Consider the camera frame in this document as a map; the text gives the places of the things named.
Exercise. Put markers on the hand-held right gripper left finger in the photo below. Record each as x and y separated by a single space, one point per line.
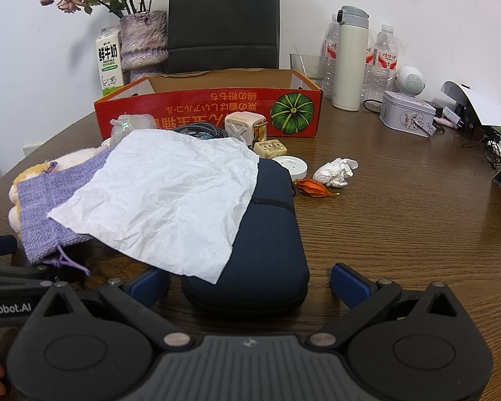
148 288

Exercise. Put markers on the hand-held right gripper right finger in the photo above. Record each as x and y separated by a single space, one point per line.
350 286

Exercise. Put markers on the large white tissue paper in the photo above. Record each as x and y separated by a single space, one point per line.
158 200

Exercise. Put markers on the navy zip case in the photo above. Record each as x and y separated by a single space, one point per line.
271 234

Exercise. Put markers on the orange dried husk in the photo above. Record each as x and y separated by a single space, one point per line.
313 187

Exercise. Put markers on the yellow white plush toy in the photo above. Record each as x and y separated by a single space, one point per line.
73 159

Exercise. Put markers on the white round lid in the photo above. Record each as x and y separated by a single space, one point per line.
290 163

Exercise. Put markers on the small beige box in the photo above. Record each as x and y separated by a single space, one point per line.
271 147

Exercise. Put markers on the clear plastic pouch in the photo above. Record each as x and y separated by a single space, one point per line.
129 127

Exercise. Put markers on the red cardboard box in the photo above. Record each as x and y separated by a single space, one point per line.
192 108

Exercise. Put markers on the wooden desktop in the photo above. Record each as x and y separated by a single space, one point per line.
401 225

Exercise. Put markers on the white printed tin box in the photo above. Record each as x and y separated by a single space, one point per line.
401 110

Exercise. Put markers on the white thermos grey lid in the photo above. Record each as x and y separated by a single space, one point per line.
350 71

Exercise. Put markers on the white green milk carton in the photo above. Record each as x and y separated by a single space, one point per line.
108 62

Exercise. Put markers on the white round speaker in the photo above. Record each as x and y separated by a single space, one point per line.
411 79

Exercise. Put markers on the clear glass cup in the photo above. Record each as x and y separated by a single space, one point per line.
315 67

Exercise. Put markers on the white paper sheet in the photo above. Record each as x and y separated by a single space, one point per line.
488 108

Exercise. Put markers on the clear water bottle red label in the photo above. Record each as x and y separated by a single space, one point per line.
384 62
330 58

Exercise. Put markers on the white stirring stick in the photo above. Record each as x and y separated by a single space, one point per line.
299 60

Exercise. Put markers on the purple ceramic vase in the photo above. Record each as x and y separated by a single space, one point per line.
144 37

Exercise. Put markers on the black paper bag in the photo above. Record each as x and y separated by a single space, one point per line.
223 16

